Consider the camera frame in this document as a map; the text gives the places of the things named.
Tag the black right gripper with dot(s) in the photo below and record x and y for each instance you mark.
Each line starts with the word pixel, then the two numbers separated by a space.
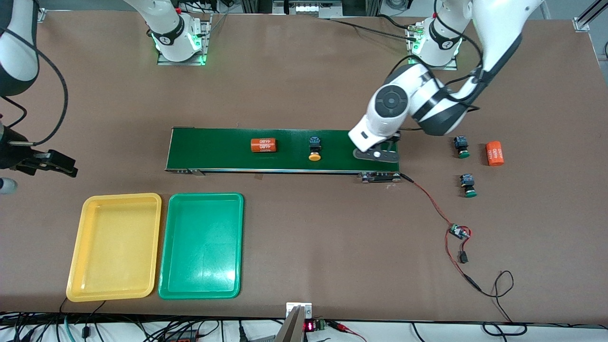
pixel 10 156

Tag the green push button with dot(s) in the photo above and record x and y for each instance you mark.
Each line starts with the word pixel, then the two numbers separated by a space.
pixel 463 153
pixel 470 192

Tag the yellow push button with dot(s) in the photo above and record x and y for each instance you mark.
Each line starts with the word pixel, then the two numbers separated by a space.
pixel 314 156

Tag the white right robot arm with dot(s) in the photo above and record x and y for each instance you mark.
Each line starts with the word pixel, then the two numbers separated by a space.
pixel 19 47

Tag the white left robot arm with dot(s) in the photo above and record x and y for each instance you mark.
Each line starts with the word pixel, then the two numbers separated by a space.
pixel 392 102

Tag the small circuit board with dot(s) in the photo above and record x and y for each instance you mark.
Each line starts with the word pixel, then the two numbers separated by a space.
pixel 459 231

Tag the yellow plastic tray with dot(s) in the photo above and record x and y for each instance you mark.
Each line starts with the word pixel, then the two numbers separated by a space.
pixel 114 266

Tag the small black inline connector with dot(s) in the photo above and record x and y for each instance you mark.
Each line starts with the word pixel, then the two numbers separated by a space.
pixel 463 258

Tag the green belt conveyor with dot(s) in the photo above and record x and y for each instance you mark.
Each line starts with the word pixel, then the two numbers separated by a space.
pixel 213 152

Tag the green plastic tray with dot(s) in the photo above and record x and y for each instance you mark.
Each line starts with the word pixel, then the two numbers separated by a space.
pixel 202 247

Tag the red clip lead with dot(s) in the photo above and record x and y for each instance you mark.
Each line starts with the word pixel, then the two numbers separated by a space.
pixel 344 327

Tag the red digit display module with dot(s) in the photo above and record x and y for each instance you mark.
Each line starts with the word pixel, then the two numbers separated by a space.
pixel 309 326

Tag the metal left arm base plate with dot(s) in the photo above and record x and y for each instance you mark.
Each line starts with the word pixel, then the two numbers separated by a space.
pixel 434 67

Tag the aluminium frame profile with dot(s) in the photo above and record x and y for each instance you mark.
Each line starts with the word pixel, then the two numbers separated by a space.
pixel 582 23
pixel 42 16

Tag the silver metal bracket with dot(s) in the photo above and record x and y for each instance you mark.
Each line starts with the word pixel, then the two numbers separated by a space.
pixel 306 308

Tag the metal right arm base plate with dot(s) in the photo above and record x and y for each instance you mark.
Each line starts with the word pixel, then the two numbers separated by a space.
pixel 206 42

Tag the grey metal post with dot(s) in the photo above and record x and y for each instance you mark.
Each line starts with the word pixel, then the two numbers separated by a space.
pixel 290 330

